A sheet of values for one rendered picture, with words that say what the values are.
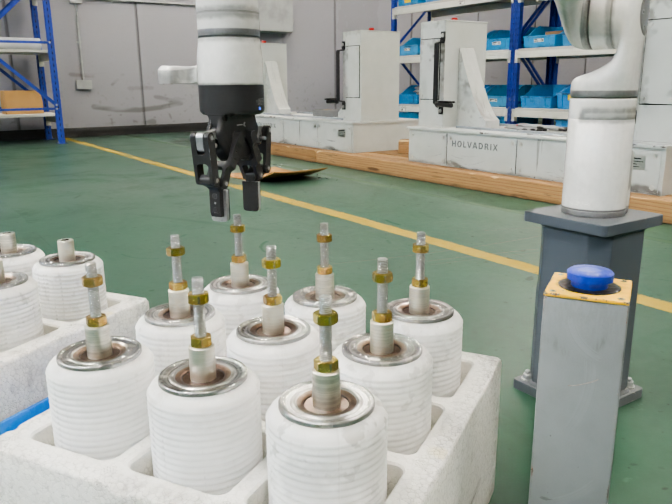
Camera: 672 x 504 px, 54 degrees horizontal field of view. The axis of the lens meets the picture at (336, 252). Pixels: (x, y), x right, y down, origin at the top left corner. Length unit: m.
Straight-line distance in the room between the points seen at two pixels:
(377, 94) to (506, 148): 1.25
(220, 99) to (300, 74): 7.27
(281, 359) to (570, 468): 0.29
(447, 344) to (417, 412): 0.11
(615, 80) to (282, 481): 0.72
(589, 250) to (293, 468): 0.63
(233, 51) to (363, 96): 3.33
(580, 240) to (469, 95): 2.54
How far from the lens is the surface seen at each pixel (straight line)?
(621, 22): 1.01
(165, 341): 0.70
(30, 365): 0.90
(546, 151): 2.98
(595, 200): 1.03
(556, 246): 1.04
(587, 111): 1.02
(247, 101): 0.76
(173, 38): 7.36
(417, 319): 0.69
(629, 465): 0.99
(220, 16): 0.76
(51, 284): 0.99
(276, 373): 0.64
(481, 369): 0.77
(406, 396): 0.60
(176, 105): 7.34
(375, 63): 4.12
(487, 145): 3.20
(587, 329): 0.61
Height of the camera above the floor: 0.49
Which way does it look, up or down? 14 degrees down
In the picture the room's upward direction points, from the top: straight up
